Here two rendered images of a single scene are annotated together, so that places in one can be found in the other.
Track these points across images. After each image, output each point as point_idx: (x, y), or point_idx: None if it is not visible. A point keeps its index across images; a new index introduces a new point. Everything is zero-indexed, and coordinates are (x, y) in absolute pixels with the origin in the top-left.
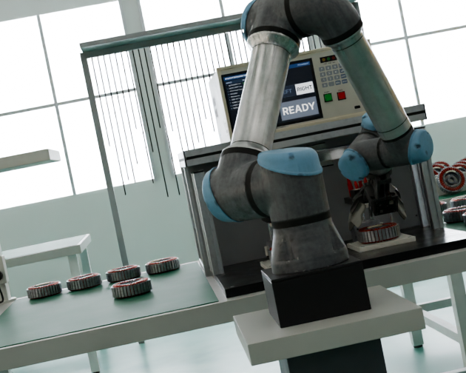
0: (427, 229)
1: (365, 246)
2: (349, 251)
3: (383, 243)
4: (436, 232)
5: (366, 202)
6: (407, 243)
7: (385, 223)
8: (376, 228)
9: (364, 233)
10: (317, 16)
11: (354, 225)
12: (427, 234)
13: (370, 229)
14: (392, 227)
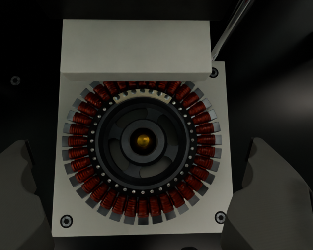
0: (304, 25)
1: (77, 220)
2: (43, 165)
3: (131, 234)
4: (306, 139)
5: (120, 17)
6: (200, 236)
7: (184, 104)
8: (149, 99)
9: (78, 184)
10: None
11: (34, 163)
12: (278, 147)
13: (99, 193)
14: (182, 213)
